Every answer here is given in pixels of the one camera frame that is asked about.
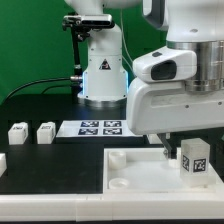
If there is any grey cable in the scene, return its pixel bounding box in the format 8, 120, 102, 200
120, 8, 136, 68

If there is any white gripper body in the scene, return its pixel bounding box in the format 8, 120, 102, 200
126, 78, 224, 134

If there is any black camera on stand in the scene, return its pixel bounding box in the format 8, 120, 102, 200
62, 13, 115, 103

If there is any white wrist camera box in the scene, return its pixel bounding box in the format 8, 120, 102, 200
133, 47, 197, 83

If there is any white square tabletop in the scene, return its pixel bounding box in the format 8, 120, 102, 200
103, 148, 224, 193

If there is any white marker sheet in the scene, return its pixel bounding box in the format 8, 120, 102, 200
57, 120, 135, 138

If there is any black cable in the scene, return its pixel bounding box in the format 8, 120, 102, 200
0, 76, 73, 104

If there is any white block left edge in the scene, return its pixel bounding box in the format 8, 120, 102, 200
0, 153, 7, 177

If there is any white L-shaped fence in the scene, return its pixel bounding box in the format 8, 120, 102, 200
0, 150, 224, 223

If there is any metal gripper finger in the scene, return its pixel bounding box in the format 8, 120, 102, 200
158, 133, 177, 159

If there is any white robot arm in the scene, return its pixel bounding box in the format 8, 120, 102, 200
63, 0, 224, 135

